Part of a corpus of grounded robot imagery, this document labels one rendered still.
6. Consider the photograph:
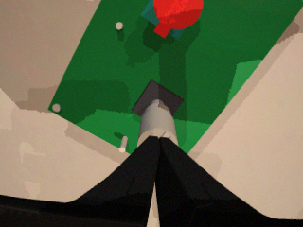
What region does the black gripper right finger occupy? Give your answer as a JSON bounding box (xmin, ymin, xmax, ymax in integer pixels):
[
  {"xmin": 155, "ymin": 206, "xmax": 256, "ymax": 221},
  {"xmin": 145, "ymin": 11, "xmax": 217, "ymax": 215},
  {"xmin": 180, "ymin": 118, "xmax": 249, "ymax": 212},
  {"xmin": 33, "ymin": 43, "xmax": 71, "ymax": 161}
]
[{"xmin": 155, "ymin": 136, "xmax": 303, "ymax": 227}]

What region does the green circuit board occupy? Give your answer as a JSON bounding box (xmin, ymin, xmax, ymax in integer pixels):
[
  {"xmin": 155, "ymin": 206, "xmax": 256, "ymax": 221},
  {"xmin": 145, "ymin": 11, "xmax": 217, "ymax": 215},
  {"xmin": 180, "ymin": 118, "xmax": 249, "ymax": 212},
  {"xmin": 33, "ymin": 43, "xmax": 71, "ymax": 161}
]
[{"xmin": 48, "ymin": 0, "xmax": 303, "ymax": 154}]

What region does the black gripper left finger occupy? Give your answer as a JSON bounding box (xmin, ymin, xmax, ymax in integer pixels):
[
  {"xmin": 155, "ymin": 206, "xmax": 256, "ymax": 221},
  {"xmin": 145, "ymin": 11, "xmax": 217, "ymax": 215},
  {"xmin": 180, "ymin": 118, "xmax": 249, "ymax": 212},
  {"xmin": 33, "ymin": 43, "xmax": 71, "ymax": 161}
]
[{"xmin": 0, "ymin": 135, "xmax": 160, "ymax": 227}]

